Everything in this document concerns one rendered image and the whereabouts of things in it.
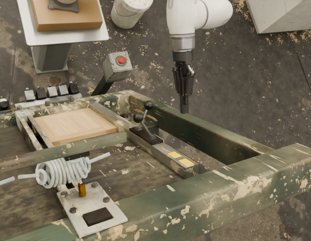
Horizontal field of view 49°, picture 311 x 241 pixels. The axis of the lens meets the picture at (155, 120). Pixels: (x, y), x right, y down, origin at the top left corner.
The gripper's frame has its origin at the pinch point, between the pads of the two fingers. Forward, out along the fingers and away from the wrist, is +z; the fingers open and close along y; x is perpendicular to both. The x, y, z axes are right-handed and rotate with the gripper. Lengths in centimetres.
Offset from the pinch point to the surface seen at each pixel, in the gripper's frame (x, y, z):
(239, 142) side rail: -7.8, -22.3, 10.4
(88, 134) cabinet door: 30.3, 28.2, 13.7
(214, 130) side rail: -8.6, -7.2, 10.4
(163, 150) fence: 15.8, -10.8, 11.4
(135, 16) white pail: -62, 170, -30
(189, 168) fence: 15.5, -26.1, 12.0
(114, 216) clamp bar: 48, -48, 5
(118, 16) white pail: -52, 184, -30
